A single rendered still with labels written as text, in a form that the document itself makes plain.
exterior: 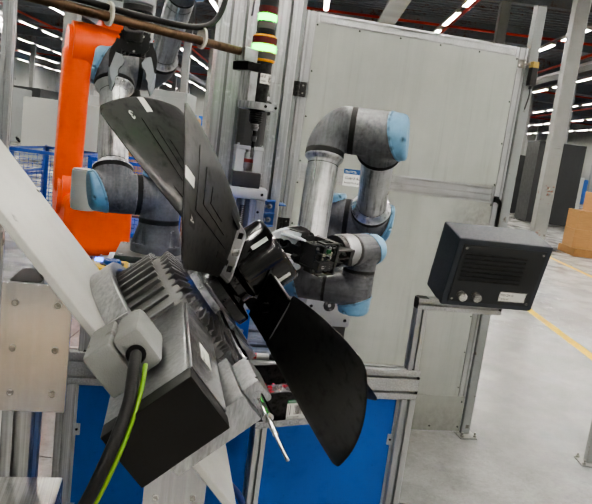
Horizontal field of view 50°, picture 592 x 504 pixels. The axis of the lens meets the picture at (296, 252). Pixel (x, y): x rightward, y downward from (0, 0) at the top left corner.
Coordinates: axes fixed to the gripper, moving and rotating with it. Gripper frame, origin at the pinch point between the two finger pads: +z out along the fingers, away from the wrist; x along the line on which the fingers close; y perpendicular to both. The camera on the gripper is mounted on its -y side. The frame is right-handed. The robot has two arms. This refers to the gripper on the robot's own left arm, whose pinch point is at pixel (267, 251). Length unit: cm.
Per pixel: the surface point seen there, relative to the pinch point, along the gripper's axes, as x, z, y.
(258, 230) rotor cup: -8.7, 18.3, 13.9
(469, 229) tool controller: -8, -59, 13
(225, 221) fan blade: -11.8, 30.8, 19.1
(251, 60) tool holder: -35.2, 15.4, 1.7
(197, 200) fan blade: -16, 41, 24
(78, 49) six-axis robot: -32, -154, -363
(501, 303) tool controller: 10, -67, 23
